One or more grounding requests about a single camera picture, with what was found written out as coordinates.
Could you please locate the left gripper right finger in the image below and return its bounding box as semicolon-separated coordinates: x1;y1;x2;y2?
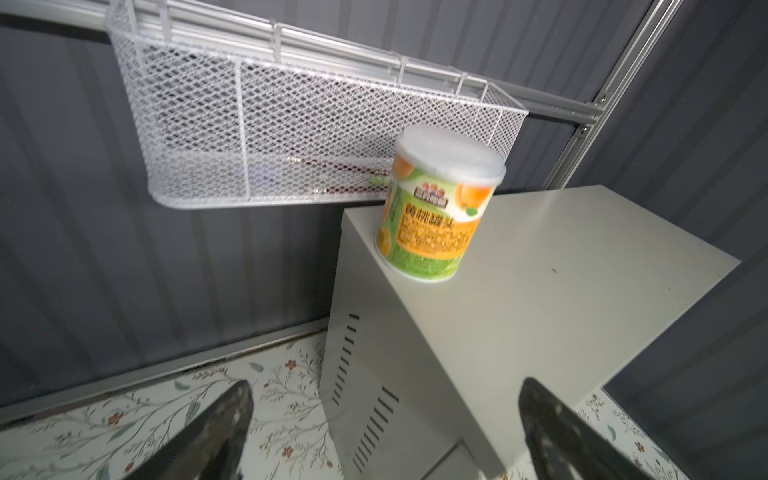
518;377;649;480

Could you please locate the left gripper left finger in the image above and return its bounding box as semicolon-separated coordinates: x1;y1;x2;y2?
128;380;254;480

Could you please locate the white wire mesh basket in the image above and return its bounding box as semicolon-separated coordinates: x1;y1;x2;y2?
105;1;527;210

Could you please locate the green orange peach can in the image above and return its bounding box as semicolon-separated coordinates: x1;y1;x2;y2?
375;125;506;283

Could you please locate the beige metal cabinet box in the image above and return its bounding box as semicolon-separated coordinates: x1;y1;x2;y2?
319;186;737;479

